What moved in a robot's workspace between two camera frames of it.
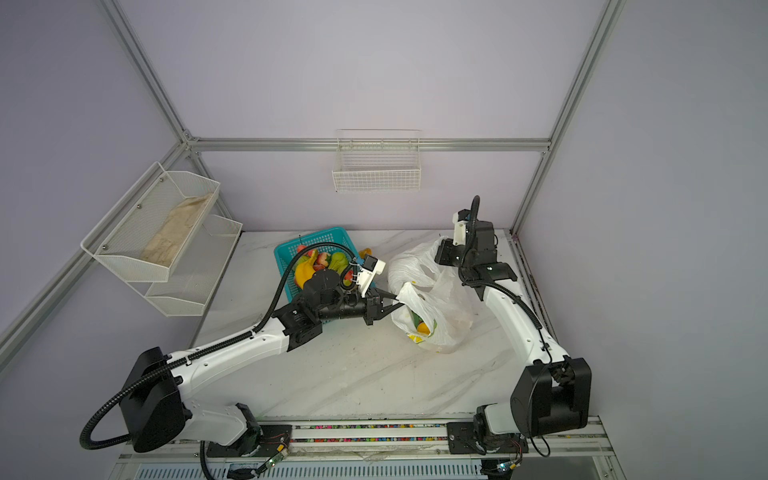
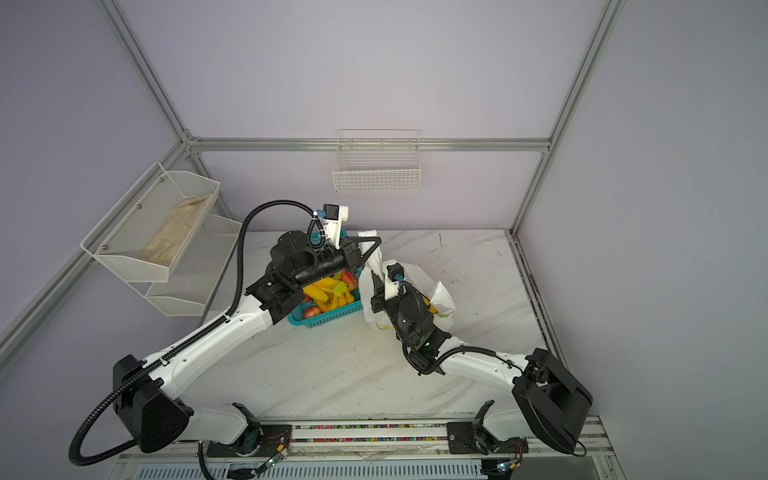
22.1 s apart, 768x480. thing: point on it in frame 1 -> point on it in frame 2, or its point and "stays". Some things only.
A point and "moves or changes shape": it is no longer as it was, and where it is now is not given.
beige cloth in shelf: (162, 243) stays
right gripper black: (443, 247) -> (409, 292)
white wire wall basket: (377, 160) stays
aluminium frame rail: (484, 145) stays
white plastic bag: (437, 312) moves or changes shape
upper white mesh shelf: (145, 236) stays
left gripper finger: (387, 310) -> (355, 240)
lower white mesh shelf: (197, 273) stays
